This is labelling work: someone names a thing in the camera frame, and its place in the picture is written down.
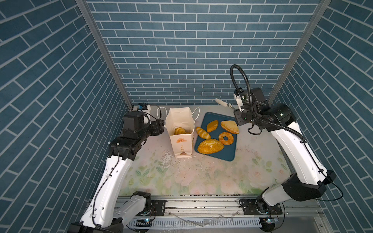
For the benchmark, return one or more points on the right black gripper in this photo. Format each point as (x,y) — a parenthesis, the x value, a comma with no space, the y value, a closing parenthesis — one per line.
(236,113)

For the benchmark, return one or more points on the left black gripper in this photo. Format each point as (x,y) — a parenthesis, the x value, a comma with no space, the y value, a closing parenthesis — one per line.
(157,127)

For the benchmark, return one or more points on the white paper bread bag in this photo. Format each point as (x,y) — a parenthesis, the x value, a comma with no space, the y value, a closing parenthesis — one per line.
(180,125)

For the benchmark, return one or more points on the large twisted ring bread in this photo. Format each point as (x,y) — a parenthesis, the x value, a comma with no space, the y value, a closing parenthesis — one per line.
(179,131)

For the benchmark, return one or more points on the metal tongs white tips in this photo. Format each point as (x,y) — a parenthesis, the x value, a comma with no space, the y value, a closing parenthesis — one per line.
(225,104)

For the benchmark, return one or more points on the orange oval bread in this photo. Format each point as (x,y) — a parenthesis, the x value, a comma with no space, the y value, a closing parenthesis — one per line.
(212,126)

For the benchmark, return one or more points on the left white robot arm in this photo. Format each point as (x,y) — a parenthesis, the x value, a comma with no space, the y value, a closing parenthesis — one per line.
(116,180)

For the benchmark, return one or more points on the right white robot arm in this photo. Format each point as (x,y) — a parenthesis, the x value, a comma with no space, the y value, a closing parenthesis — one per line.
(310,178)

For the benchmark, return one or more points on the triangular toast bread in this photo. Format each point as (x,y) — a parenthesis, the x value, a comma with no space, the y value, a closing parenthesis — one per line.
(230,126)

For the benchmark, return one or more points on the striped long bread roll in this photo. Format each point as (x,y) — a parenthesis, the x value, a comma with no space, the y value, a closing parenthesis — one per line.
(202,133)

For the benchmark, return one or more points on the dark teal tray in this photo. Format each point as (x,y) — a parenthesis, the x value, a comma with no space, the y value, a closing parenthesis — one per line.
(228,153)

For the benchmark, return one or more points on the large seeded oval loaf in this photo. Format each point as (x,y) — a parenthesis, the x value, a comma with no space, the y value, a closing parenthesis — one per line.
(210,146)

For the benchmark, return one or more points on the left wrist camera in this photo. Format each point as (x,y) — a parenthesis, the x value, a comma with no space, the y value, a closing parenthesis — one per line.
(136,121)

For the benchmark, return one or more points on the small ring donut bread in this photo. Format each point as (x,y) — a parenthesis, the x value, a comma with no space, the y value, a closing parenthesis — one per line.
(226,138)

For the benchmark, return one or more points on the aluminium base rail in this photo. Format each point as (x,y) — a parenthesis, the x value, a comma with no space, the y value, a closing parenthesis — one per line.
(199,214)

